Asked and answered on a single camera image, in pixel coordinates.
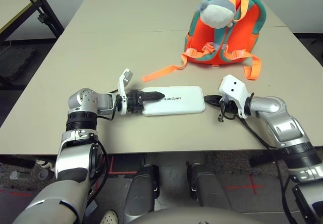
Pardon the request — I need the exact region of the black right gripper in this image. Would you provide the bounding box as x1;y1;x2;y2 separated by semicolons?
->
203;95;240;121

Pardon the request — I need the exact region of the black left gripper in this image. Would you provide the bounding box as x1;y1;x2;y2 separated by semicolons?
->
125;89;166;114

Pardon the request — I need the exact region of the white pencil case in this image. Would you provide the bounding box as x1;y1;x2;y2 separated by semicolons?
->
140;85;205;117

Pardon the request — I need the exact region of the orange and teal backpack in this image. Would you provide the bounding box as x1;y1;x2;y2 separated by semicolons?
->
141;0;267;83

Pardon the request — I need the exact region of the grey plush toy pendant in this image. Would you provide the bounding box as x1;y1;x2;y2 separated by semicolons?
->
196;0;240;29

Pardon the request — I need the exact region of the black table foot bar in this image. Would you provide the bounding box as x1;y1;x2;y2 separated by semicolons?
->
248;149;281;169
0;155;36;170

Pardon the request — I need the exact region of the grey right robot leg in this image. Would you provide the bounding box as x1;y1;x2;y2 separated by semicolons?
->
186;162;233;213

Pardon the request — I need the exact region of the grey robot leg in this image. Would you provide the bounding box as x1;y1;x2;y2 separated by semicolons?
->
186;162;233;213
123;164;161;223

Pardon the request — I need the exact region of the grey left robot leg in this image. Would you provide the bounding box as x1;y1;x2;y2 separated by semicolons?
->
123;164;161;223

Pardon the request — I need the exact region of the beige robot torso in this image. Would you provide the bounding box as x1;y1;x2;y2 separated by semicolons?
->
131;207;286;224

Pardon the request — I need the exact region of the grey square pad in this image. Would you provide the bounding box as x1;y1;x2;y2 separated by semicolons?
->
85;200;98;217

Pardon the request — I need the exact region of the white perforated shoe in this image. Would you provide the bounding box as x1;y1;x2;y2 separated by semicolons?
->
100;208;119;224

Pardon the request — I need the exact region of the black rod with clamp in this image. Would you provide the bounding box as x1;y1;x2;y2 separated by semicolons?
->
15;0;50;24

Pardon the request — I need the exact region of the black floor mat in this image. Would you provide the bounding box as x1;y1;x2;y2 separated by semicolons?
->
0;46;38;85

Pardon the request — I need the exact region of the black-framed side table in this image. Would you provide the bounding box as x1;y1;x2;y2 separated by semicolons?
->
0;0;65;45

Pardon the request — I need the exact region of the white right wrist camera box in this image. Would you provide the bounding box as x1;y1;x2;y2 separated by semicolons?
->
218;74;254;120

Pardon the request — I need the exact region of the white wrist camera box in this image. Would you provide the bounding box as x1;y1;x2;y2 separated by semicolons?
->
218;74;254;120
117;69;134;116

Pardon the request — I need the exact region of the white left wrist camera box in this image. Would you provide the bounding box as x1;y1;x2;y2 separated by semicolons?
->
117;69;134;116

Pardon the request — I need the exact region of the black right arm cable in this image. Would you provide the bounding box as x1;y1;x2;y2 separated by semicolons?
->
217;107;297;224

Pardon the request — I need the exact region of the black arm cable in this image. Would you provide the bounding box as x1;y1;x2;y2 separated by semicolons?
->
85;89;122;211
217;107;297;224

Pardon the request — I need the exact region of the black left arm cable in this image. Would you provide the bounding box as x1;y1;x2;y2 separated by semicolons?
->
85;89;122;211

